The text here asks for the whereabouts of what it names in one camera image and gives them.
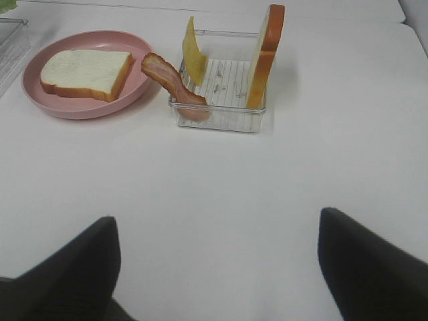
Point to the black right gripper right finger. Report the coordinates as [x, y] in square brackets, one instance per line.
[368, 277]

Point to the green lettuce leaf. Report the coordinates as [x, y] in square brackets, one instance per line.
[7, 5]

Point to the pink round plate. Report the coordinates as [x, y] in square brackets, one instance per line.
[135, 86]

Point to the bread slice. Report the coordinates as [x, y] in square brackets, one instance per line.
[263, 57]
[86, 73]

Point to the clear left plastic tray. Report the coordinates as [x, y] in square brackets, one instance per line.
[15, 45]

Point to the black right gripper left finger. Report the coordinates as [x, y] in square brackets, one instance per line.
[74, 283]

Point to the bacon strip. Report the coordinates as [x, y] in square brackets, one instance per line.
[155, 67]

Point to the clear right plastic tray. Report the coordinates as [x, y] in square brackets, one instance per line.
[224, 85]

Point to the clear plastic tray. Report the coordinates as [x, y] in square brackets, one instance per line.
[15, 45]
[224, 85]

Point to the yellow cheese slice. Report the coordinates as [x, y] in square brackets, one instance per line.
[195, 61]

